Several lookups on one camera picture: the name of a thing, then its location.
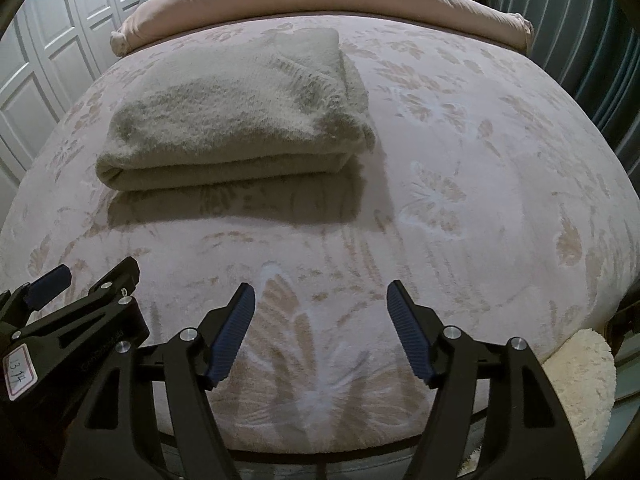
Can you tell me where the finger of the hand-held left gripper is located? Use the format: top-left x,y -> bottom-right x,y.
15,256 -> 141,335
0,265 -> 71,333

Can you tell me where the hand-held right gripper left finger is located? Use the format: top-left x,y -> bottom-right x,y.
59,282 -> 257,480

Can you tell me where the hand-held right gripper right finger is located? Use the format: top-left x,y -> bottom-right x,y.
386,280 -> 587,480

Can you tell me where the white sweater with black hearts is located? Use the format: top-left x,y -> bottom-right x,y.
95,27 -> 377,192

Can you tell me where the cream fluffy fleece garment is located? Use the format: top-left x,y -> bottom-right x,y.
470,327 -> 617,466

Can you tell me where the floral bed blanket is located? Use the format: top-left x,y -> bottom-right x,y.
0,12 -> 640,456

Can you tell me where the white panelled wardrobe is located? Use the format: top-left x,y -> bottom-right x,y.
0,0 -> 161,186

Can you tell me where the blue-grey pleated curtain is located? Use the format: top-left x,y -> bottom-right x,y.
480,0 -> 640,171

